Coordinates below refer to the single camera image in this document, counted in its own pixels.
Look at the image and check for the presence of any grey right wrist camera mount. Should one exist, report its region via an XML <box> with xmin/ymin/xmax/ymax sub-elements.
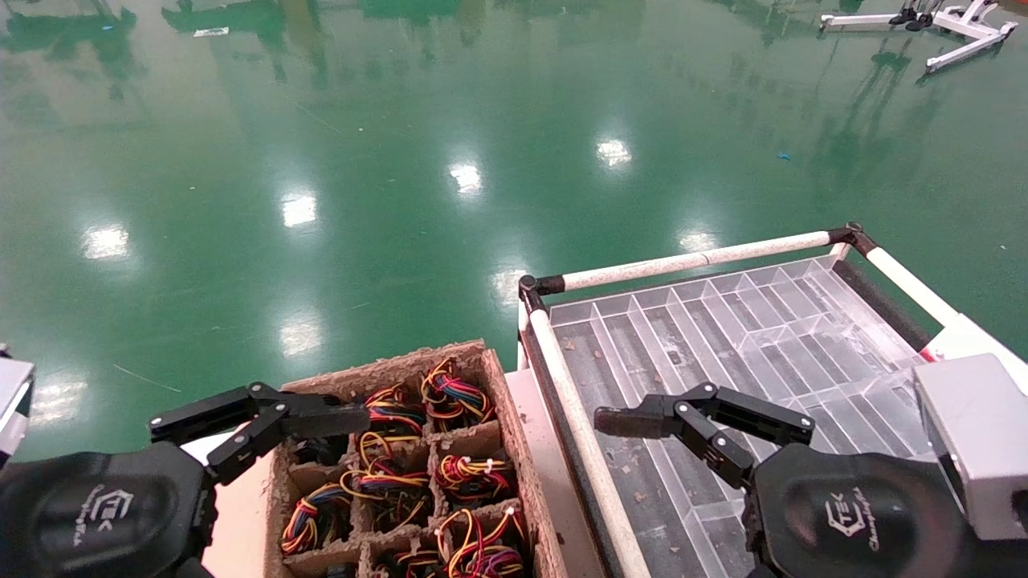
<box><xmin>914</xmin><ymin>353</ymin><xmax>1028</xmax><ymax>540</ymax></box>

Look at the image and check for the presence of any clear plastic divider tray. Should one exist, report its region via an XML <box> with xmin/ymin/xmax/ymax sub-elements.
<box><xmin>550</xmin><ymin>255</ymin><xmax>936</xmax><ymax>578</ymax></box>

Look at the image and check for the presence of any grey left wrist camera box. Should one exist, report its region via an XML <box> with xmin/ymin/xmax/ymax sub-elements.
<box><xmin>0</xmin><ymin>345</ymin><xmax>37</xmax><ymax>468</ymax></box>

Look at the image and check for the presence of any white metal stand base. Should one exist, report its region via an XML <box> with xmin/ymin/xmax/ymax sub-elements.
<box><xmin>819</xmin><ymin>0</ymin><xmax>1019</xmax><ymax>75</ymax></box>

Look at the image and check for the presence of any white red printed sign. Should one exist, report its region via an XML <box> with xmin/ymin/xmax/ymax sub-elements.
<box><xmin>920</xmin><ymin>315</ymin><xmax>1028</xmax><ymax>374</ymax></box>

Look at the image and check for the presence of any white pipe cart frame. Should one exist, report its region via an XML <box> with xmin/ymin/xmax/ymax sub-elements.
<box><xmin>518</xmin><ymin>222</ymin><xmax>961</xmax><ymax>578</ymax></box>

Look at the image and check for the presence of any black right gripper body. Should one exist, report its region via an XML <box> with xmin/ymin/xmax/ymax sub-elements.
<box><xmin>743</xmin><ymin>444</ymin><xmax>997</xmax><ymax>578</ymax></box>

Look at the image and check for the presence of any brown pulp cardboard divider box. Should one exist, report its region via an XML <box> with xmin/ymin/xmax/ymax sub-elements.
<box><xmin>267</xmin><ymin>339</ymin><xmax>567</xmax><ymax>578</ymax></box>

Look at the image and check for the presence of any power supply with black wires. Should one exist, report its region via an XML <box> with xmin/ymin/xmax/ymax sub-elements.
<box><xmin>292</xmin><ymin>436</ymin><xmax>354</xmax><ymax>468</ymax></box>

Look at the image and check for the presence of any power supply with colourful wires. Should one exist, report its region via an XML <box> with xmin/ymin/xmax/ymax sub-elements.
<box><xmin>434</xmin><ymin>452</ymin><xmax>515</xmax><ymax>507</ymax></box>
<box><xmin>434</xmin><ymin>504</ymin><xmax>528</xmax><ymax>578</ymax></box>
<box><xmin>339</xmin><ymin>433</ymin><xmax>434</xmax><ymax>531</ymax></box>
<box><xmin>279</xmin><ymin>480</ymin><xmax>354</xmax><ymax>556</ymax></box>
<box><xmin>357</xmin><ymin>383</ymin><xmax>428</xmax><ymax>441</ymax></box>
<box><xmin>420</xmin><ymin>358</ymin><xmax>494</xmax><ymax>431</ymax></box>
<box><xmin>371</xmin><ymin>546</ymin><xmax>444</xmax><ymax>578</ymax></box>

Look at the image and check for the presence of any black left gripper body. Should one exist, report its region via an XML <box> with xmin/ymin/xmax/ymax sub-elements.
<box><xmin>0</xmin><ymin>440</ymin><xmax>219</xmax><ymax>578</ymax></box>

